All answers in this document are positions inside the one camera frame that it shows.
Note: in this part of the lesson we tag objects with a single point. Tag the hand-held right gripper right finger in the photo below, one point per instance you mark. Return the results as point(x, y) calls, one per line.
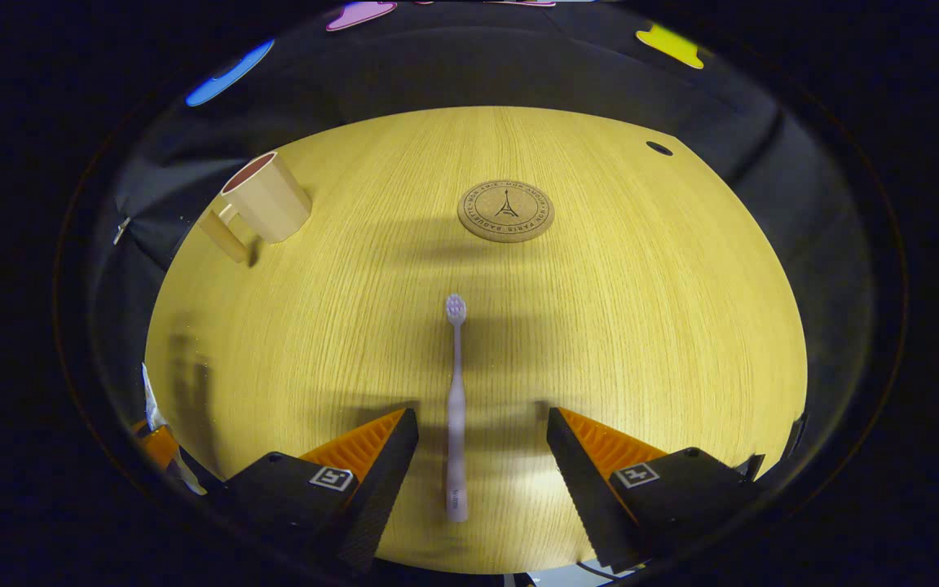
point(579, 489)

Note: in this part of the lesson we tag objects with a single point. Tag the wooden desktop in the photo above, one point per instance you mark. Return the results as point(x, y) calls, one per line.
point(641, 326)

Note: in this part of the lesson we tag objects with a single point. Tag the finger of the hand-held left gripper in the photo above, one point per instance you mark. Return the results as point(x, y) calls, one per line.
point(161, 447)

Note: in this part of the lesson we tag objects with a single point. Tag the black backdrop cloth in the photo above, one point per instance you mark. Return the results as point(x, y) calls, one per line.
point(437, 65)

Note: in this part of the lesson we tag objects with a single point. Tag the white toothpaste tube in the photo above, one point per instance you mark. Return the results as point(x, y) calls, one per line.
point(153, 408)

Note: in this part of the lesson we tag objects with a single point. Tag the round cork coaster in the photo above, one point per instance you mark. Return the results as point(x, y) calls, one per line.
point(486, 224)

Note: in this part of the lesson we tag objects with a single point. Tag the white clip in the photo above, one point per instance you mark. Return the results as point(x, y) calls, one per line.
point(121, 231)

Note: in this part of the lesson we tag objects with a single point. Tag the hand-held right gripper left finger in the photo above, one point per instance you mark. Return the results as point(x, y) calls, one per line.
point(384, 489)

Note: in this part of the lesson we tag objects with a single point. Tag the pale purple toothbrush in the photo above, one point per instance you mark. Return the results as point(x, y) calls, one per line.
point(456, 424)

